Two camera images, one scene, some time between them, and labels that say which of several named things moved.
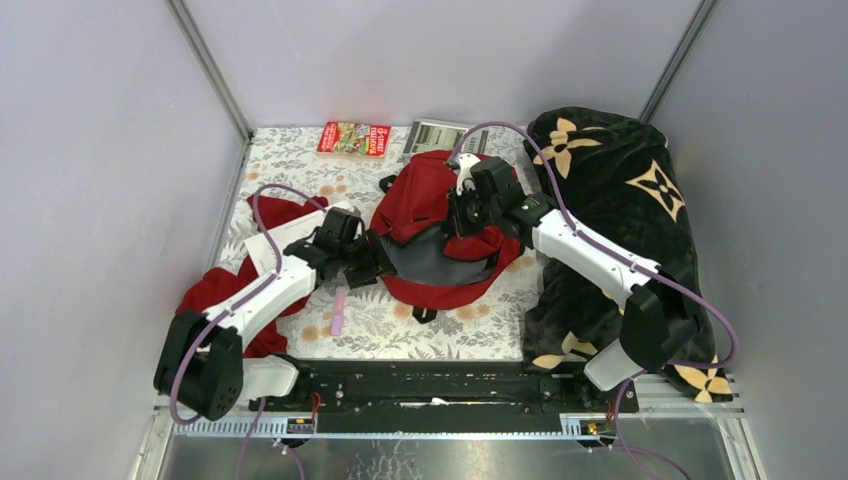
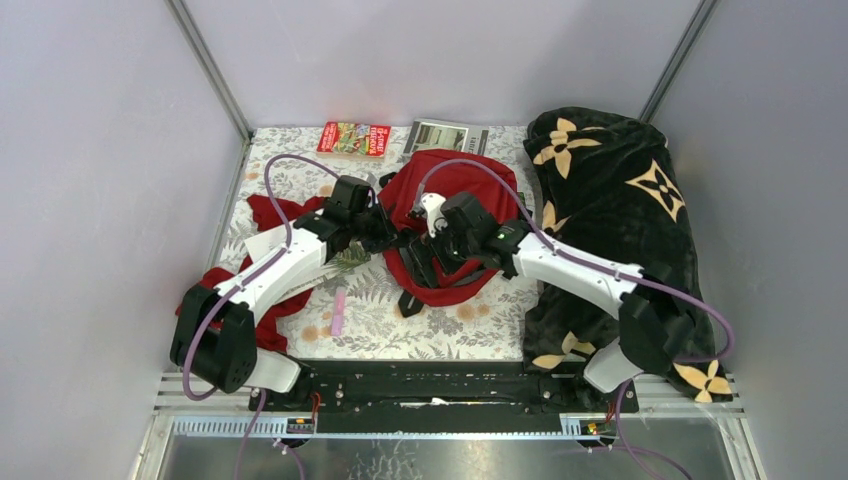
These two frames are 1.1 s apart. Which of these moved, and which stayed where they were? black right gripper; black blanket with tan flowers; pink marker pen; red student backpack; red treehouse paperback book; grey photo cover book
Moved: red student backpack; black right gripper
Stayed: red treehouse paperback book; grey photo cover book; black blanket with tan flowers; pink marker pen
